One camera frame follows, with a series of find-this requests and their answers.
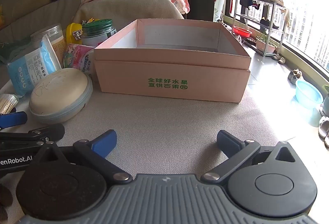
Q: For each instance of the beige covered sofa armrest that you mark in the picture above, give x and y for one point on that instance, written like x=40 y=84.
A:
x=123 y=8

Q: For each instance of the red plastic basin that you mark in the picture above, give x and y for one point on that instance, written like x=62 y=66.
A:
x=242 y=31

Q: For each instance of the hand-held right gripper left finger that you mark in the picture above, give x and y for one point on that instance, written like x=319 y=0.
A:
x=104 y=143

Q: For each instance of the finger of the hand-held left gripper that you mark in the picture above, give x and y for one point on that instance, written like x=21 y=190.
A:
x=14 y=119
x=48 y=131

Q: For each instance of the cream oval zipper case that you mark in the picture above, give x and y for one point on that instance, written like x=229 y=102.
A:
x=60 y=93

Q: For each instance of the beige woven table cloth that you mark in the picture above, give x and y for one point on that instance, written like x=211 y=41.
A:
x=167 y=124

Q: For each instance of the pair of brown shoes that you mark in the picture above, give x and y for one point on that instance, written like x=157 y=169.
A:
x=295 y=75

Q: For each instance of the light blue plastic basin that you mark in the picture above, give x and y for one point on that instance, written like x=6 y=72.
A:
x=307 y=94

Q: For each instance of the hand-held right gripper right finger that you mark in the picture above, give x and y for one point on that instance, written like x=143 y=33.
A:
x=228 y=143

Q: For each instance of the box of cotton swabs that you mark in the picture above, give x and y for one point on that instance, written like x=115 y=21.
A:
x=7 y=103

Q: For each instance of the pink cardboard box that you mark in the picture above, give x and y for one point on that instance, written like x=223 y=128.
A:
x=167 y=72

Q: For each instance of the glass jar with green lid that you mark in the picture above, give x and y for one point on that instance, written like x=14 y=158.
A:
x=99 y=31

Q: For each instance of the blue white soft packet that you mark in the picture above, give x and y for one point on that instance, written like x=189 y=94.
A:
x=30 y=67

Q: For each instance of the metal shoe rack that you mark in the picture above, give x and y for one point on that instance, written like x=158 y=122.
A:
x=267 y=8

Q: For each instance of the cartoon print tissue pack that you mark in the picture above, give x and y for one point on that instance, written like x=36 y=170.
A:
x=78 y=58

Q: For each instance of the pair of grey slippers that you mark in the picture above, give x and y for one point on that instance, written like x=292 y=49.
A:
x=323 y=129

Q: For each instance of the clear jar with tan label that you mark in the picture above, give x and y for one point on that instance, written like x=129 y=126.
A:
x=58 y=45

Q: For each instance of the pink plant pot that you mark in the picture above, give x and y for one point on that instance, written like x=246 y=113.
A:
x=264 y=45

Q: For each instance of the grey beige sofa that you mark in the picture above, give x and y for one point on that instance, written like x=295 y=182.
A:
x=30 y=16

